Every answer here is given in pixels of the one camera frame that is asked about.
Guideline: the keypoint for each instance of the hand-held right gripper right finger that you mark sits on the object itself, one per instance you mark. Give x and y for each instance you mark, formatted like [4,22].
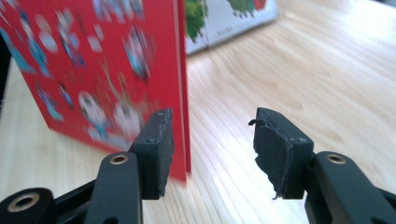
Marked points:
[286,161]

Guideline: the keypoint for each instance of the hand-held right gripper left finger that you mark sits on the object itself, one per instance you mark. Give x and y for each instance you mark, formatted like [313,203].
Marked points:
[149,168]

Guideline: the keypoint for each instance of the red picture book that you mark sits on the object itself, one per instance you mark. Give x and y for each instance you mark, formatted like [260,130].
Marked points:
[93,62]

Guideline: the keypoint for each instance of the white caterpillar picture book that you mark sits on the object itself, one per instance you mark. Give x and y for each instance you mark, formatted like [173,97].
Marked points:
[230,21]

